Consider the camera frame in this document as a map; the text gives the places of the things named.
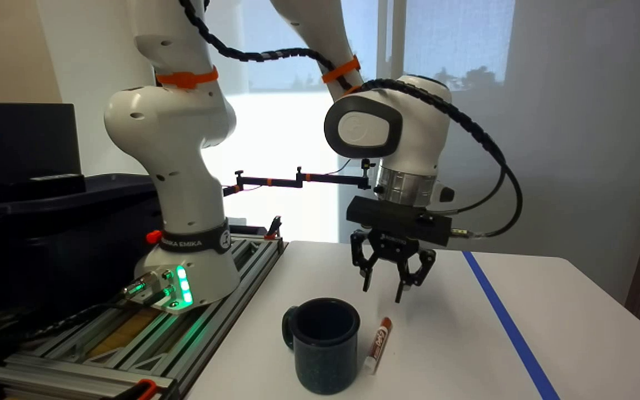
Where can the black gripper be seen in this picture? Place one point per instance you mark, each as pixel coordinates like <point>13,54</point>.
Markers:
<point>401,250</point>

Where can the white marker with orange cap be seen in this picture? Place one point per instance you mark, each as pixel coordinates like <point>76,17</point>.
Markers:
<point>379,345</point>

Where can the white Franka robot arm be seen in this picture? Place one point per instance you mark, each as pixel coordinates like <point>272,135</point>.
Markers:
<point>187,185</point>

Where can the dark green mug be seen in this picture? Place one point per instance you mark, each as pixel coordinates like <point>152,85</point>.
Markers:
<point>328,347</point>

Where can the blue tape line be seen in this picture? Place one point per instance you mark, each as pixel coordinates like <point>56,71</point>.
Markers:
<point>510,326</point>

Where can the black articulated rod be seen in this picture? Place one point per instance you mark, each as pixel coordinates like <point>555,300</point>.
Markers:
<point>299,181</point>

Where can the red knob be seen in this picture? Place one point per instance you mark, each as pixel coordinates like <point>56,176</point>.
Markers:
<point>155,238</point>

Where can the grey window mullion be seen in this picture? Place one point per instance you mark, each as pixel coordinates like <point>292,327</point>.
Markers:
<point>392,37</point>

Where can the black storage box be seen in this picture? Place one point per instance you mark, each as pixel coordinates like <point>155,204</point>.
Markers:
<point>61,252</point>

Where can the black monitor with blue light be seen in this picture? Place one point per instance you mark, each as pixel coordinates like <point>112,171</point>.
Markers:
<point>22,141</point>

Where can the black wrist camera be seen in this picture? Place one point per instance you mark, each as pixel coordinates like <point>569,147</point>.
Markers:
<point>401,218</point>

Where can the black rail clamp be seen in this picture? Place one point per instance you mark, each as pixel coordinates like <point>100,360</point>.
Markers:
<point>272,227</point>

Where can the aluminium rail frame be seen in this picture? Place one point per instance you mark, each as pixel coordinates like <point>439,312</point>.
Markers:
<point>187,340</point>

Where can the orange rail clamp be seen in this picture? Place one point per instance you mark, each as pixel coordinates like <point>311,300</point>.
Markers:
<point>147,388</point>

